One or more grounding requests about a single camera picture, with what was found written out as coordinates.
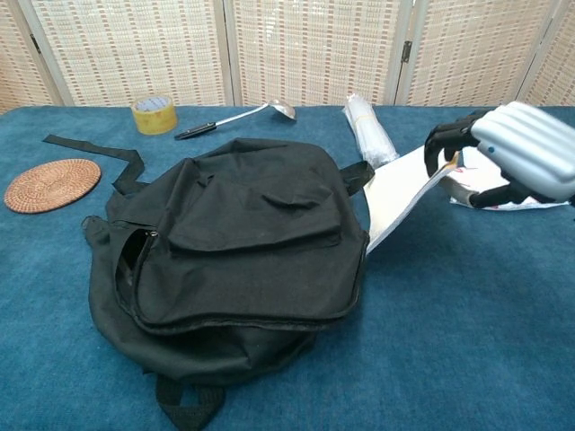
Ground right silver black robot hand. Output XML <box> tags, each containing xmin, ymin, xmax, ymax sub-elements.
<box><xmin>424</xmin><ymin>101</ymin><xmax>575</xmax><ymax>211</ymax></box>

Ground yellow and white book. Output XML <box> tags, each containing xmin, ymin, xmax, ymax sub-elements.
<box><xmin>361</xmin><ymin>144</ymin><xmax>462</xmax><ymax>262</ymax></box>

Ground black fabric backpack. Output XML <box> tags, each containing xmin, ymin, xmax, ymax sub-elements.
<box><xmin>42</xmin><ymin>133</ymin><xmax>376</xmax><ymax>431</ymax></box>

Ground white wet wipes pack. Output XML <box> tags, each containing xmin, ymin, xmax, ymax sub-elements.
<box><xmin>442</xmin><ymin>147</ymin><xmax>571</xmax><ymax>212</ymax></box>

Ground bamboo folding screen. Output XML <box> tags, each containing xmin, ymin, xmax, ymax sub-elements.
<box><xmin>0</xmin><ymin>0</ymin><xmax>575</xmax><ymax>109</ymax></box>

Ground yellow packing tape roll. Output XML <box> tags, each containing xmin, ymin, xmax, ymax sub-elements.
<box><xmin>130</xmin><ymin>94</ymin><xmax>179</xmax><ymax>135</ymax></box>

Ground round woven rattan coaster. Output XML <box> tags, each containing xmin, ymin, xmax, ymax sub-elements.
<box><xmin>3</xmin><ymin>158</ymin><xmax>102</xmax><ymax>215</ymax></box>

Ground metal ladle black handle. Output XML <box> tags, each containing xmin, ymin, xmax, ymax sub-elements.
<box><xmin>173</xmin><ymin>101</ymin><xmax>297</xmax><ymax>141</ymax></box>

